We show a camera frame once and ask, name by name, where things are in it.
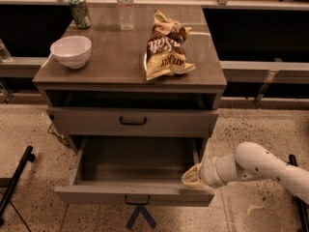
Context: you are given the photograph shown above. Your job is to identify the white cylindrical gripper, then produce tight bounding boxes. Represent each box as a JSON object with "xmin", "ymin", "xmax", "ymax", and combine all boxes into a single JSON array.
[{"xmin": 182, "ymin": 155, "xmax": 237, "ymax": 189}]

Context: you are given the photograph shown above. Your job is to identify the grey drawer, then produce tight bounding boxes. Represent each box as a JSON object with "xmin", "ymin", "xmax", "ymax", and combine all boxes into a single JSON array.
[
  {"xmin": 46, "ymin": 107, "xmax": 218, "ymax": 137},
  {"xmin": 55, "ymin": 136, "xmax": 214, "ymax": 207}
]

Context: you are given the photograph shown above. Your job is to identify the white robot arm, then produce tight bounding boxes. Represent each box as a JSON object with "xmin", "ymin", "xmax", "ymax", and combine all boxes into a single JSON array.
[{"xmin": 182, "ymin": 142, "xmax": 309, "ymax": 204}]

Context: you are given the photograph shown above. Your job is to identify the grey drawer cabinet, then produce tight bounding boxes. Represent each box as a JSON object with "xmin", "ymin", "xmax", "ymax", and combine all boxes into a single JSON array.
[{"xmin": 33, "ymin": 5, "xmax": 226, "ymax": 150}]

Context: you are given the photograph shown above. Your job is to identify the grey top drawer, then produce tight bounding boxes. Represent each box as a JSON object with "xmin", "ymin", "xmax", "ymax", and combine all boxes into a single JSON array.
[{"xmin": 46, "ymin": 107, "xmax": 218, "ymax": 137}]

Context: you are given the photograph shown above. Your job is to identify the blue tape cross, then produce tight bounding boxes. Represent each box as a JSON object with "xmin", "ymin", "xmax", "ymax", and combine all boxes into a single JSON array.
[{"xmin": 126, "ymin": 205, "xmax": 156, "ymax": 229}]

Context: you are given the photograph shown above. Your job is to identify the brown chip bag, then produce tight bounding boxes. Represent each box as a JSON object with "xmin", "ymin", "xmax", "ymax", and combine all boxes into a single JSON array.
[{"xmin": 145, "ymin": 10, "xmax": 195, "ymax": 80}]

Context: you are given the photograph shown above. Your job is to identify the black left stand leg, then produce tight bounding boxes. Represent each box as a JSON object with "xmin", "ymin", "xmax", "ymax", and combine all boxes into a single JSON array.
[{"xmin": 0, "ymin": 146, "xmax": 36, "ymax": 225}]

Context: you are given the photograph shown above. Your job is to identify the white ceramic bowl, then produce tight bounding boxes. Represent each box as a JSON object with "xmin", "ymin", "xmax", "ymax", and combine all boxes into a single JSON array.
[{"xmin": 50, "ymin": 36, "xmax": 92, "ymax": 69}]

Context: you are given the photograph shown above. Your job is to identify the clear plastic water bottle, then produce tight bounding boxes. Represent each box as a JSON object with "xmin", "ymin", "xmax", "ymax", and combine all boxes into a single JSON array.
[{"xmin": 117, "ymin": 0, "xmax": 134, "ymax": 31}]

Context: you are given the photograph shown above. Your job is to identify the green soda can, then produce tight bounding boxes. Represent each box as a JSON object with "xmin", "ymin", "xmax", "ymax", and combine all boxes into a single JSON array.
[{"xmin": 69, "ymin": 0, "xmax": 91, "ymax": 29}]

